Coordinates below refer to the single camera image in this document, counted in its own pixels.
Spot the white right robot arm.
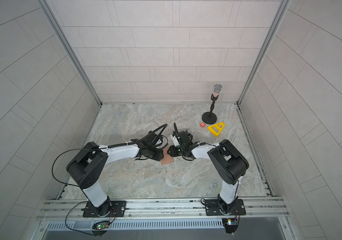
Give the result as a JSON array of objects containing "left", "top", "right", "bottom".
[{"left": 167, "top": 130, "right": 249, "bottom": 213}]

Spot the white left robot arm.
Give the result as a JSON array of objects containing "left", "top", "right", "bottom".
[{"left": 66, "top": 132, "right": 164, "bottom": 210}]

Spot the yellow triangle block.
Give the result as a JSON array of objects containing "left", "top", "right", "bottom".
[{"left": 207, "top": 122, "right": 225, "bottom": 137}]

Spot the black microphone stand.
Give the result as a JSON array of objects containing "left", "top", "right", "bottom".
[{"left": 202, "top": 84, "right": 222, "bottom": 125}]

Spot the white ventilation grille strip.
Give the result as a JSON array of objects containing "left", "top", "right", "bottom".
[{"left": 46, "top": 219, "right": 224, "bottom": 232}]

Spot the right circuit board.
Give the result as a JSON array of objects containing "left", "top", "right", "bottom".
[{"left": 222, "top": 218, "right": 239, "bottom": 234}]

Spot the left green circuit board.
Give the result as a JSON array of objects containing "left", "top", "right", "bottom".
[{"left": 92, "top": 221, "right": 110, "bottom": 231}]

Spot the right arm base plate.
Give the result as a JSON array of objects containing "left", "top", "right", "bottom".
[{"left": 200, "top": 199, "right": 246, "bottom": 216}]

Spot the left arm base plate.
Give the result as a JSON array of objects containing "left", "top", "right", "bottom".
[{"left": 81, "top": 199, "right": 127, "bottom": 218}]

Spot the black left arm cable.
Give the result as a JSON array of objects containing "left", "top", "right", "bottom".
[{"left": 51, "top": 148, "right": 83, "bottom": 188}]

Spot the aluminium mounting rail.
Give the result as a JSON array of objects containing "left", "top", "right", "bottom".
[{"left": 36, "top": 197, "right": 289, "bottom": 221}]

